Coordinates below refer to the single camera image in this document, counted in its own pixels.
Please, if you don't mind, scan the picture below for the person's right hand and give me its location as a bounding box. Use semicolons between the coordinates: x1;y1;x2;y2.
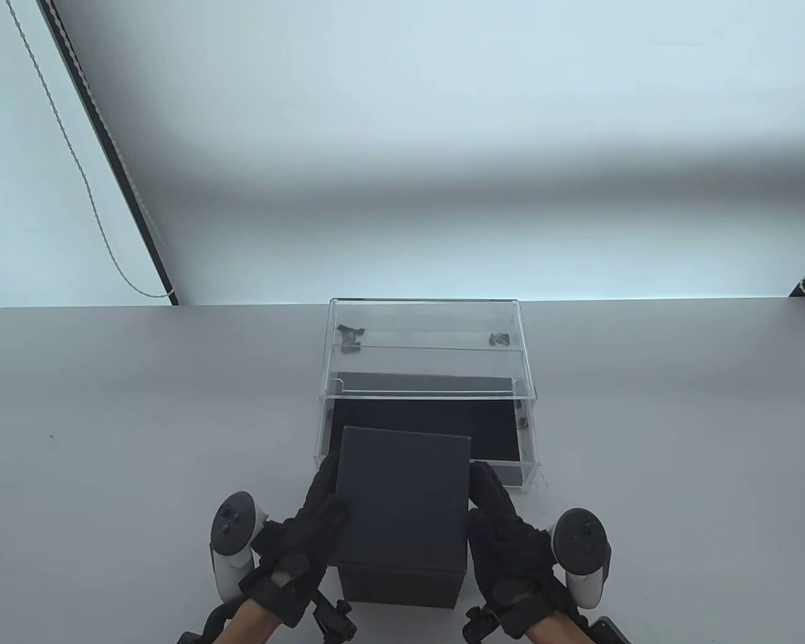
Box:
466;461;579;639

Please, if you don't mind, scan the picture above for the person's left hand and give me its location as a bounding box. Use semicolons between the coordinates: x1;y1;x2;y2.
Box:
238;453;351;629

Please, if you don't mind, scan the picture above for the black and white controller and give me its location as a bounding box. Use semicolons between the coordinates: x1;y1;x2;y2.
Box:
550;507;612;610
208;491;270;602

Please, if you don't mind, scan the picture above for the clear acrylic drawer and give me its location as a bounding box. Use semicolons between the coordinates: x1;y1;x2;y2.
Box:
315;343;543;495

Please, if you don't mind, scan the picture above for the black cardboard box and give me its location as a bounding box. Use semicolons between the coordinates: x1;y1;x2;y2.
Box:
337;570;465;610
327;425;474;586

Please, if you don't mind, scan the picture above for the person's left forearm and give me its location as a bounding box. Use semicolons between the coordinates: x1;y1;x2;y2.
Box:
220;594;290;644

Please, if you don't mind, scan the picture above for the person's right forearm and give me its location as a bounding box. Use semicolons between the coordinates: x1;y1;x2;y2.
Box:
520;609;594;644

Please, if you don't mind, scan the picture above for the clear acrylic drawer case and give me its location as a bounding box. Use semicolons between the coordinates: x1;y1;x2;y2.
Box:
318;298;539;405

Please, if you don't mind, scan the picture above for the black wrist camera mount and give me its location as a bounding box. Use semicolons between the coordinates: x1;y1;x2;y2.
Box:
307;589;358;644
462;602;505;643

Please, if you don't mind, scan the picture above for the black glove cable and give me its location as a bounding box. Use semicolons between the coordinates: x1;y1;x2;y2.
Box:
200;599;244;644

